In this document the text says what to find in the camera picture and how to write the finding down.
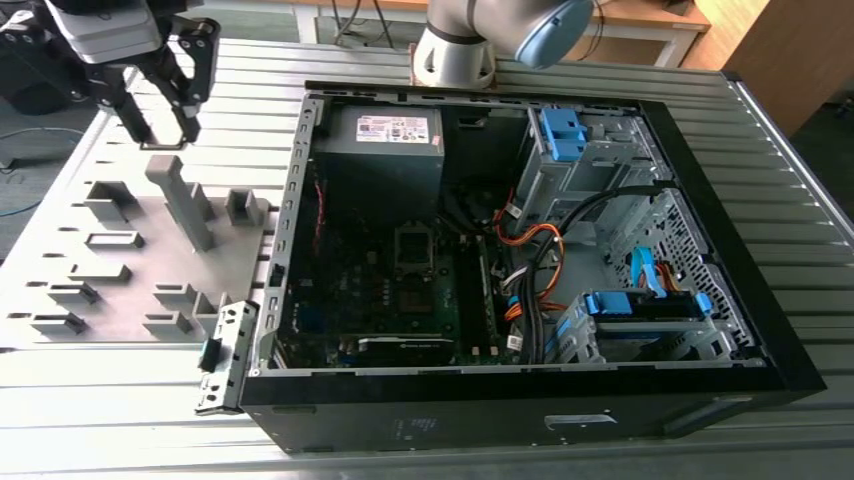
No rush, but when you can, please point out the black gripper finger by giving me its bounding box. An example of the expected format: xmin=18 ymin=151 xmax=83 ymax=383
xmin=142 ymin=17 xmax=223 ymax=147
xmin=66 ymin=57 xmax=162 ymax=150

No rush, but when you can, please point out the metal socket cover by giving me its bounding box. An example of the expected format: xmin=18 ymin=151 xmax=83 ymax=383
xmin=392 ymin=220 xmax=442 ymax=276

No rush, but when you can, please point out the black CPU socket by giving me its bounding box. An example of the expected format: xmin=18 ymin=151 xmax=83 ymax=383
xmin=396 ymin=279 xmax=439 ymax=314

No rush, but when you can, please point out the black office chair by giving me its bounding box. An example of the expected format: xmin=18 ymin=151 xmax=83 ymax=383
xmin=9 ymin=62 xmax=75 ymax=117

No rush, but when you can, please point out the grey power supply unit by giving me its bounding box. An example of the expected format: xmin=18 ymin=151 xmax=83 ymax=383
xmin=310 ymin=105 xmax=447 ymax=224

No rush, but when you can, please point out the grey printed parts rack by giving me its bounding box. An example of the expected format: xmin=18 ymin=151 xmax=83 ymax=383
xmin=26 ymin=153 xmax=282 ymax=346

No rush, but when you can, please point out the grey metal card retainer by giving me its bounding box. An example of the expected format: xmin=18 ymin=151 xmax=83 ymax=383
xmin=192 ymin=298 xmax=263 ymax=417

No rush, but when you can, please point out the teal plastic latch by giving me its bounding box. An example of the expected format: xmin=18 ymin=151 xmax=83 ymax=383
xmin=198 ymin=337 xmax=226 ymax=374

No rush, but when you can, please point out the green motherboard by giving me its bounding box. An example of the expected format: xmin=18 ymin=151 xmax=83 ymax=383
xmin=286 ymin=219 xmax=529 ymax=366

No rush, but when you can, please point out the blue plastic drive latch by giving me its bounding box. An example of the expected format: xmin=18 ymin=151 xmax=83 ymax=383
xmin=542 ymin=107 xmax=581 ymax=137
xmin=551 ymin=133 xmax=590 ymax=162

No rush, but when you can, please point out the black RAM slot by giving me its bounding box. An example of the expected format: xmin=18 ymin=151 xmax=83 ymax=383
xmin=469 ymin=234 xmax=490 ymax=357
xmin=453 ymin=234 xmax=473 ymax=357
xmin=461 ymin=234 xmax=481 ymax=357

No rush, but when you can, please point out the black graphics card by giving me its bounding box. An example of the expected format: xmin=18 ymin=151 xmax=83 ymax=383
xmin=338 ymin=333 xmax=459 ymax=367

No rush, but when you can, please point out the green RAM stick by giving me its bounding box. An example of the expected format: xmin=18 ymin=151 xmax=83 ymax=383
xmin=474 ymin=233 xmax=502 ymax=354

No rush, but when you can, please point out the tall grey drive cage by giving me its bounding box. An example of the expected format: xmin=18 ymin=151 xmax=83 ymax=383
xmin=517 ymin=104 xmax=673 ymax=236

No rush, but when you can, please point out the wooden desk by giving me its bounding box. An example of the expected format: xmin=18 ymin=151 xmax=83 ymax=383
xmin=593 ymin=0 xmax=714 ymax=69

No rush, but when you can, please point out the blue disk carrier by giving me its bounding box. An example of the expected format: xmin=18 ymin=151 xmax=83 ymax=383
xmin=582 ymin=291 xmax=710 ymax=321

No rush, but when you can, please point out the black PC case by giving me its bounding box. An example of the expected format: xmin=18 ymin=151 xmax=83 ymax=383
xmin=236 ymin=78 xmax=827 ymax=455

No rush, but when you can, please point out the grey disk bay cage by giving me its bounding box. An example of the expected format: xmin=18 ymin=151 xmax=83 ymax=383
xmin=543 ymin=289 xmax=759 ymax=366

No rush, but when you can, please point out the wooden cabinet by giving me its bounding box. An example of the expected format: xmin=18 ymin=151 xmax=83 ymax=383
xmin=723 ymin=0 xmax=854 ymax=139

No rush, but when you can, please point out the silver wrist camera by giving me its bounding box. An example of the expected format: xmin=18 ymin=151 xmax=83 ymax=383
xmin=51 ymin=8 xmax=164 ymax=65

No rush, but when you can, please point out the light blue floor cable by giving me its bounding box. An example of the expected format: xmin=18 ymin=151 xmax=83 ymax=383
xmin=0 ymin=125 xmax=92 ymax=219

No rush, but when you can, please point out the thin red wire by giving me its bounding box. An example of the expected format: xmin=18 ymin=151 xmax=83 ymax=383
xmin=311 ymin=178 xmax=330 ymax=257

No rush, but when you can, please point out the orange power wire bundle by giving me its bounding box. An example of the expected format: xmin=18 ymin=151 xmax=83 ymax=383
xmin=491 ymin=208 xmax=569 ymax=324

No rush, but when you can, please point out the thick black cable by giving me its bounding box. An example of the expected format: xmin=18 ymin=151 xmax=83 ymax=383
xmin=517 ymin=183 xmax=677 ymax=364

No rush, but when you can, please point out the blue plastic bay rail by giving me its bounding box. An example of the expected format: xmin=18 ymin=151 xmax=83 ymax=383
xmin=545 ymin=319 xmax=577 ymax=362

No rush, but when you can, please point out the light blue data wire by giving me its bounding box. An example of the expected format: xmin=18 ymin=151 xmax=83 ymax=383
xmin=629 ymin=246 xmax=670 ymax=301

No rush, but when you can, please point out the orange disk power wire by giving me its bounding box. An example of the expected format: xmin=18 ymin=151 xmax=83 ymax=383
xmin=655 ymin=260 xmax=681 ymax=296

